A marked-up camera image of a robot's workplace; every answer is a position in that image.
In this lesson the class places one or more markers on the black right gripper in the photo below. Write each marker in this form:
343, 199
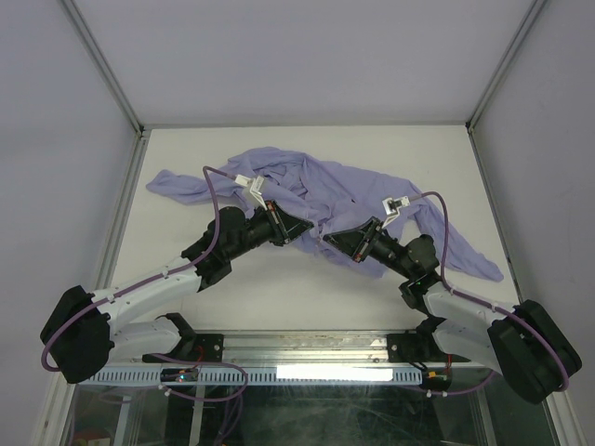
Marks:
352, 242

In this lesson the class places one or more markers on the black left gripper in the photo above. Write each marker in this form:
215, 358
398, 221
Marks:
287, 225

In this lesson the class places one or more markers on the lilac zip-up jacket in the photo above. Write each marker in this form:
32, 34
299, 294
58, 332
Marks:
333, 197

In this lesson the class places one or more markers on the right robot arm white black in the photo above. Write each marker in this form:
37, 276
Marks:
522, 343

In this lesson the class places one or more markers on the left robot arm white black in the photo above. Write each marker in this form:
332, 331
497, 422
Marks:
87, 330

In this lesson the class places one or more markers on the black orange power connector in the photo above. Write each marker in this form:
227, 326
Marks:
436, 380

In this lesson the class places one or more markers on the small black circuit board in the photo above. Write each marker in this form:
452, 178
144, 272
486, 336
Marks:
180, 375

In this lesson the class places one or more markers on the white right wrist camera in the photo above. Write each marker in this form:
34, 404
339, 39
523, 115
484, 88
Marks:
392, 207

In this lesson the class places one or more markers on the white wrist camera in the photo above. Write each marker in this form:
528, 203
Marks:
252, 189
392, 207

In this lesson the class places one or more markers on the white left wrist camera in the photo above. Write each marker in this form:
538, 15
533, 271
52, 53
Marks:
252, 189

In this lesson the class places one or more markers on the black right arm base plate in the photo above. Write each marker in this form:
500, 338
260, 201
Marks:
409, 346

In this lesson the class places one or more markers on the aluminium front frame rail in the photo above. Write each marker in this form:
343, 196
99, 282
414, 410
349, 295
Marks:
266, 347

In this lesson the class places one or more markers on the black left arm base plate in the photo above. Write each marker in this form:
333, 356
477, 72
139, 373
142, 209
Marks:
200, 347

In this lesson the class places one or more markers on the right aluminium side rail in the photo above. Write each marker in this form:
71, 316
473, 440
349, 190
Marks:
497, 211

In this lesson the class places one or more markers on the aluminium side rail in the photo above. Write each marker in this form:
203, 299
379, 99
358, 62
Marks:
106, 266
497, 211

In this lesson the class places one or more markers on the left aluminium side rail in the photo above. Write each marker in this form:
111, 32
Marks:
106, 266

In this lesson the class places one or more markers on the right aluminium corner post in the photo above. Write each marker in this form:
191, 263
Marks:
504, 65

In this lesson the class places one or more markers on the aluminium corner post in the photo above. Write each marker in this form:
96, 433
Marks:
79, 23
504, 65

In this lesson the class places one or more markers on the grey slotted cable duct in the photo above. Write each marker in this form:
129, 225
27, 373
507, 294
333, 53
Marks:
282, 375

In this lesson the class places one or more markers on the left aluminium corner post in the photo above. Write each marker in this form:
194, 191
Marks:
79, 23

